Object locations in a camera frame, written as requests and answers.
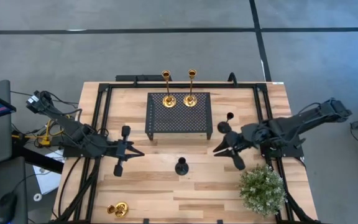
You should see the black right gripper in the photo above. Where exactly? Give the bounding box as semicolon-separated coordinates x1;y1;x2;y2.
213;123;262;171

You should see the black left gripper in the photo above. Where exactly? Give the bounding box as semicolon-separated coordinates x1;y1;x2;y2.
108;125;145;178

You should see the black candlestick holder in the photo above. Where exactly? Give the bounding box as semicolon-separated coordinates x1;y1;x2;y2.
175;157;190;176
218;112;234;134

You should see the short gold candlestick holder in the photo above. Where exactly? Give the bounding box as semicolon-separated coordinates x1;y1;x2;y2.
107;202;129;218

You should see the tall gold candlestick holder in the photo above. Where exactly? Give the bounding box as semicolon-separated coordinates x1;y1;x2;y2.
183;68;198;108
161;70;177;109

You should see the black perforated metal shelf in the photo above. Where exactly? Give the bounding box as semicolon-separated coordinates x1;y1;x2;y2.
144;91;213;141

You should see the green potted plant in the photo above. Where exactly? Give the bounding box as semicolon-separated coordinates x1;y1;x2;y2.
238;164;288;218

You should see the black flat box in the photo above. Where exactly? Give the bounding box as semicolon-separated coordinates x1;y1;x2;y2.
115;74;173;83

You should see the white paper sheet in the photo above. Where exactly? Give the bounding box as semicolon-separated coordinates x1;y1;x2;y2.
32;148;65;196

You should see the dark computer desk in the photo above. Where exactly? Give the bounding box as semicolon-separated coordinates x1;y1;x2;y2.
0;156;30;224

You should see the black computer mouse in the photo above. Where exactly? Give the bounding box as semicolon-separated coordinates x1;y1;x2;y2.
0;192;19;224

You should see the black metal rig frame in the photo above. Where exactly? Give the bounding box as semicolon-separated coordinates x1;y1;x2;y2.
50;81;320;224

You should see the black clamp handle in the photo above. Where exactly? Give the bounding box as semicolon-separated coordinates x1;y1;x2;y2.
227;72;239;86

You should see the yellow cable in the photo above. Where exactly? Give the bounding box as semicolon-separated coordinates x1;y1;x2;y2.
13;119;71;147

